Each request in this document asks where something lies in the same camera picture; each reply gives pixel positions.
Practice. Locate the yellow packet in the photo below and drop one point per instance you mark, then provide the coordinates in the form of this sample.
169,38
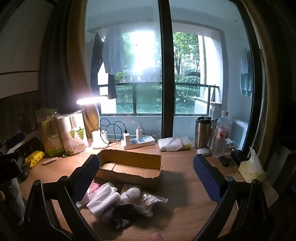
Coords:
34,158

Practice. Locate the balcony railing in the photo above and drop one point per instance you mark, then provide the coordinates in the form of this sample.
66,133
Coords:
133,97

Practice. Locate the yellow curtain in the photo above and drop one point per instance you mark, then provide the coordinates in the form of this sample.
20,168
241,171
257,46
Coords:
77,69

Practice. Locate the bag of paper cups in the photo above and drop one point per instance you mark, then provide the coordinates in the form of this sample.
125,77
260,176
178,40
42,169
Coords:
74,139

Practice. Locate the grey curtain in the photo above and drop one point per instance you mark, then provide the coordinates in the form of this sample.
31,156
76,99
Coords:
55,58

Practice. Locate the yellow tissue pack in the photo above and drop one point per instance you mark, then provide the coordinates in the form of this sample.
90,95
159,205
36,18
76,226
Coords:
251,171

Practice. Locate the white waffle towel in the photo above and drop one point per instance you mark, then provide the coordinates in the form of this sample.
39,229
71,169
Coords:
101,199

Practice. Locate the person's right hand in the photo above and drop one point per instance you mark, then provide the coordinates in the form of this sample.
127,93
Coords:
157,237

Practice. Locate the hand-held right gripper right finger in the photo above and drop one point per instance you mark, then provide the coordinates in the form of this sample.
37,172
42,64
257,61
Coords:
205,178

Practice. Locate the small white charger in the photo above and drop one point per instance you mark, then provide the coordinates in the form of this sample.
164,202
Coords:
139,134

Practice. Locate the clear silver plastic packet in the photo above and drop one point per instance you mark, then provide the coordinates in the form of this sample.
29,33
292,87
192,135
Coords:
150,204

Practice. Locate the yellow green sponge pack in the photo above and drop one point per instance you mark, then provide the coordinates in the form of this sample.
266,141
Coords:
187,143

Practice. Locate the hanging light shirt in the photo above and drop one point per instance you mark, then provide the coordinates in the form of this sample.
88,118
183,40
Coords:
113,51

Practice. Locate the bubble wrap bundle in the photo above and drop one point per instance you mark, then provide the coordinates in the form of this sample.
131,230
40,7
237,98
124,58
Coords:
130,193

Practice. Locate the white cloth pack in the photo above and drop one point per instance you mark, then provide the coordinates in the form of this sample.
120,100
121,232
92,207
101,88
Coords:
171,144

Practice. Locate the cardboard box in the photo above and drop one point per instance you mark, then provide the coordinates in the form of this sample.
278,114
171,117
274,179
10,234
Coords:
129,171

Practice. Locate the large white charger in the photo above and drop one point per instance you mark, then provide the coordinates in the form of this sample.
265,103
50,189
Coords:
126,139

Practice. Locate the black power adapter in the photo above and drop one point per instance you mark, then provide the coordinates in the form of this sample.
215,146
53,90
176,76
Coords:
235,156

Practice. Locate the white power strip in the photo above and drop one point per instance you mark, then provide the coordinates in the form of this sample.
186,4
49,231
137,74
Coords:
141,141

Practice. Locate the hanging dark pants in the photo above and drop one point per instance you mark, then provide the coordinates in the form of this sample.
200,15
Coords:
96,64

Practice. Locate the white desk lamp base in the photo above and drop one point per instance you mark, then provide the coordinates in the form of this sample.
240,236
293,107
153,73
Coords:
100,139

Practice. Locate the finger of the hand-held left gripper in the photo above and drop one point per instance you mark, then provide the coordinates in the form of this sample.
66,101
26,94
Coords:
17,136
32,144

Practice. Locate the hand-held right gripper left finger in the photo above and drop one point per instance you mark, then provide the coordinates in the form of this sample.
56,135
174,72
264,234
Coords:
86,173

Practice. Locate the black door frame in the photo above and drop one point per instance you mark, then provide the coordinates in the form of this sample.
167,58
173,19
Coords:
166,69

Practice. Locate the small white folding tool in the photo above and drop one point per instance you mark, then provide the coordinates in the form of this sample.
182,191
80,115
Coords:
49,160

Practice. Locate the white earbud case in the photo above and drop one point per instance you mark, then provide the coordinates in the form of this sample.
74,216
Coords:
203,151

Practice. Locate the person's left hand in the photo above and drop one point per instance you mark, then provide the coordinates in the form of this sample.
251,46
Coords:
1,197

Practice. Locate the grey black cloth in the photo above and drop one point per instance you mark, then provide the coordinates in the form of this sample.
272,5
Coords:
122,215

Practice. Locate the hanging teal towel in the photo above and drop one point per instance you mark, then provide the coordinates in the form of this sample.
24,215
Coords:
246,74

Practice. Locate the green plastic bag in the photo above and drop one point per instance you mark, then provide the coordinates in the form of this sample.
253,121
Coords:
50,139

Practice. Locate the steel thermos cup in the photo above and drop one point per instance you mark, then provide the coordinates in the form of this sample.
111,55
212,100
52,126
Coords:
202,134

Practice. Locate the clear water bottle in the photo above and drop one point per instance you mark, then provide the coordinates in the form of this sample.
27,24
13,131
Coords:
220,139

